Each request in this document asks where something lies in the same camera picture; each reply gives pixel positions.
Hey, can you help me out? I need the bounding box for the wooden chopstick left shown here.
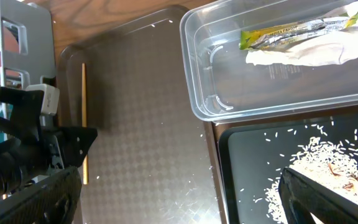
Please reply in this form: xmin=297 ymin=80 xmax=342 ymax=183
xmin=81 ymin=63 xmax=89 ymax=185

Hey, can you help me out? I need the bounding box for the crumpled wrapper and tissue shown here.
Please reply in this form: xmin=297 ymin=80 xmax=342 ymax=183
xmin=246 ymin=1 xmax=358 ymax=67

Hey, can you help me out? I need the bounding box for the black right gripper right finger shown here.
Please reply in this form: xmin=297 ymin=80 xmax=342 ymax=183
xmin=278 ymin=168 xmax=358 ymax=224

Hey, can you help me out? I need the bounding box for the pile of rice waste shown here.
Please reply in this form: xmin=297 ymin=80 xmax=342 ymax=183
xmin=253 ymin=116 xmax=358 ymax=223

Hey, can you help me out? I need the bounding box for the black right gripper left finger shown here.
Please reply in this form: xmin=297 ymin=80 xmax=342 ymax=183
xmin=0 ymin=167 xmax=82 ymax=224

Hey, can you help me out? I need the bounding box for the grey plastic dishwasher rack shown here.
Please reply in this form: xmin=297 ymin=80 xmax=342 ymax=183
xmin=0 ymin=1 xmax=56 ymax=89

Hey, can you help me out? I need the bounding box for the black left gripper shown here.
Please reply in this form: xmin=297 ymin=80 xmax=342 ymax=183
xmin=0 ymin=87 xmax=98 ymax=174

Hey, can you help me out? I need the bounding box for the clear plastic waste bin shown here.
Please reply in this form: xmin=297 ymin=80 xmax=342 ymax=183
xmin=180 ymin=0 xmax=358 ymax=123

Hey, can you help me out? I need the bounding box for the black waste tray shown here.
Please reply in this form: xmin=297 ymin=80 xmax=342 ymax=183
xmin=218 ymin=114 xmax=358 ymax=223

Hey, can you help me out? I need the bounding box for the dark brown serving tray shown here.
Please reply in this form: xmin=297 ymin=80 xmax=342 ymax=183
xmin=57 ymin=6 xmax=221 ymax=223

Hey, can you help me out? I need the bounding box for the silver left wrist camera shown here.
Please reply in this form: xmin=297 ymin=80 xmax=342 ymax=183
xmin=25 ymin=84 xmax=60 ymax=116

